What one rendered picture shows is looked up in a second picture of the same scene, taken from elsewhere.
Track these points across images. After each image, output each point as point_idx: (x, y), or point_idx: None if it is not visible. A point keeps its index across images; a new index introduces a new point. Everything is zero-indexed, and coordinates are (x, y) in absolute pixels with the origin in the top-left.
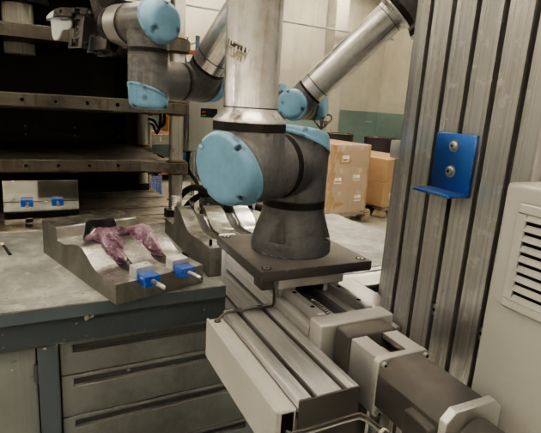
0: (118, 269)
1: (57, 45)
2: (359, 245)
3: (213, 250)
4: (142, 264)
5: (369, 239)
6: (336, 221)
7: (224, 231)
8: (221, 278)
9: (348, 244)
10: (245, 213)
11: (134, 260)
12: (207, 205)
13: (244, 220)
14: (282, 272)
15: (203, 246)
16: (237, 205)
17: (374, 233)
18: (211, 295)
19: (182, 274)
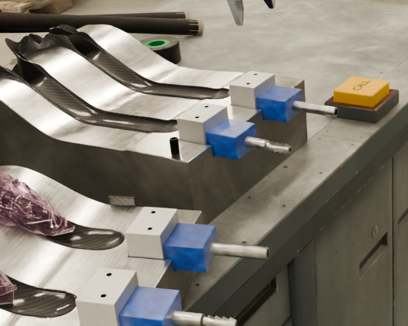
0: (24, 324)
1: None
2: (343, 39)
3: (195, 164)
4: (105, 282)
5: (338, 21)
6: (223, 4)
7: (129, 105)
8: None
9: (322, 44)
10: (125, 45)
11: (30, 276)
12: (29, 55)
13: (137, 62)
14: None
15: (154, 163)
16: (93, 32)
17: (325, 6)
18: (243, 277)
19: (204, 261)
